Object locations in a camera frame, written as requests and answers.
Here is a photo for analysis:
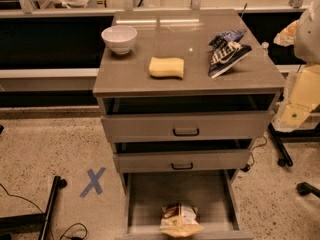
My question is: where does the black stand leg left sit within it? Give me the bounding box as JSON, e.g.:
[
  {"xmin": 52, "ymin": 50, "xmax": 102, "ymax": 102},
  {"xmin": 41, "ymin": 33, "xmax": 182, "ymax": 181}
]
[{"xmin": 0, "ymin": 176, "xmax": 67, "ymax": 240}]

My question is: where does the blue tape cross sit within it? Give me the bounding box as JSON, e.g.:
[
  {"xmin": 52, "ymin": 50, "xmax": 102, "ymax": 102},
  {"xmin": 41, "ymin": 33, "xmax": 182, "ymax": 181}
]
[{"xmin": 80, "ymin": 167, "xmax": 106, "ymax": 198}]

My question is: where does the bottom grey drawer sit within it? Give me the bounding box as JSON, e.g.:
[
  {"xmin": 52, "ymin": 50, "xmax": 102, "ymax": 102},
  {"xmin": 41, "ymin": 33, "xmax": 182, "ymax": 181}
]
[{"xmin": 114, "ymin": 171, "xmax": 253, "ymax": 240}]

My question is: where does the blue chip bag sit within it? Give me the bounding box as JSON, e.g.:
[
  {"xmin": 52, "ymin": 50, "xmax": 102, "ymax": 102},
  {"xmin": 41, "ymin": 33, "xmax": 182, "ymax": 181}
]
[{"xmin": 208, "ymin": 29, "xmax": 252, "ymax": 79}]

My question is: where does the grey drawer cabinet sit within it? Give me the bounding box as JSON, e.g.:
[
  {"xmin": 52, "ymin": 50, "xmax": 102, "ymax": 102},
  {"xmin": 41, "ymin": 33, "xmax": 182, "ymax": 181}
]
[{"xmin": 94, "ymin": 10, "xmax": 284, "ymax": 231}]

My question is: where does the black stand leg right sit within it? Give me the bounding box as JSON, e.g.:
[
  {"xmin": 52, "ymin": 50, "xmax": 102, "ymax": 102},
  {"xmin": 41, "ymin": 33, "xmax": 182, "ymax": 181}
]
[{"xmin": 268, "ymin": 123, "xmax": 320, "ymax": 167}]

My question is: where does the yellow sponge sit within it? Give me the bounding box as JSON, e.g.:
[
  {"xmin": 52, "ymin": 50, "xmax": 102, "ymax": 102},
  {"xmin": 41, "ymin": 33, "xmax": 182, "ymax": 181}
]
[{"xmin": 149, "ymin": 57, "xmax": 184, "ymax": 79}]

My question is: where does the brown chip bag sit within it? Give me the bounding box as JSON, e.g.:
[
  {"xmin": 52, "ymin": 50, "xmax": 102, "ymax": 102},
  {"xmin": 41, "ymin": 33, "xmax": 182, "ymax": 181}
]
[{"xmin": 159, "ymin": 203, "xmax": 204, "ymax": 238}]

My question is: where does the top grey drawer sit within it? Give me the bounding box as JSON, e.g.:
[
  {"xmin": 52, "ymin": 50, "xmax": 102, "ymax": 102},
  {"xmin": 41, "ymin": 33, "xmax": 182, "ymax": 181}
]
[{"xmin": 101, "ymin": 112, "xmax": 273, "ymax": 143}]

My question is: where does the black floor cable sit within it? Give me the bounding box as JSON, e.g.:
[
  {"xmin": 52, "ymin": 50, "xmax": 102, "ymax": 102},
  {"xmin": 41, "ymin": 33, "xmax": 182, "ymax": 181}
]
[{"xmin": 0, "ymin": 182, "xmax": 89, "ymax": 240}]

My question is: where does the middle grey drawer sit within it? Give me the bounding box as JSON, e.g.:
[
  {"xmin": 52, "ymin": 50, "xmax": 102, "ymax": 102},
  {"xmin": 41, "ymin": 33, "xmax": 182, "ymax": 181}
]
[{"xmin": 113, "ymin": 150, "xmax": 250, "ymax": 173}]

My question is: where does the white bowl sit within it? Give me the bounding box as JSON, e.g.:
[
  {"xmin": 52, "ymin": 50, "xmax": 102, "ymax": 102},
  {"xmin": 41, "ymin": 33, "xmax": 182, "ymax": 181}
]
[{"xmin": 101, "ymin": 25, "xmax": 137, "ymax": 55}]

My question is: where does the grey drawer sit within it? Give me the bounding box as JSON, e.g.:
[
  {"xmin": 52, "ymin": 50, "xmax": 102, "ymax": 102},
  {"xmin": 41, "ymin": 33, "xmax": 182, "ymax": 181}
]
[
  {"xmin": 113, "ymin": 150, "xmax": 250, "ymax": 173},
  {"xmin": 101, "ymin": 112, "xmax": 273, "ymax": 143},
  {"xmin": 114, "ymin": 171, "xmax": 253, "ymax": 240}
]

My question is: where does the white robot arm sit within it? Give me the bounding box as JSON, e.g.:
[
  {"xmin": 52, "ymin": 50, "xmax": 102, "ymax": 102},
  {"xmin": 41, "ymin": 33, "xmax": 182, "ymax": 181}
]
[{"xmin": 273, "ymin": 0, "xmax": 320, "ymax": 132}]

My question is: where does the small clear bottle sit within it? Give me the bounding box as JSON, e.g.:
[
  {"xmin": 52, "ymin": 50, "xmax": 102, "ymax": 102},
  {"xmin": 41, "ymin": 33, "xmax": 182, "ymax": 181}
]
[{"xmin": 261, "ymin": 42, "xmax": 269, "ymax": 55}]

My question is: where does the black stand leg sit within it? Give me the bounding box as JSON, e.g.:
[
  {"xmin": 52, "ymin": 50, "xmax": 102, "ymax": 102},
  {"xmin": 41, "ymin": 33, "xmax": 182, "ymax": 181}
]
[
  {"xmin": 268, "ymin": 123, "xmax": 320, "ymax": 167},
  {"xmin": 0, "ymin": 176, "xmax": 67, "ymax": 240}
]

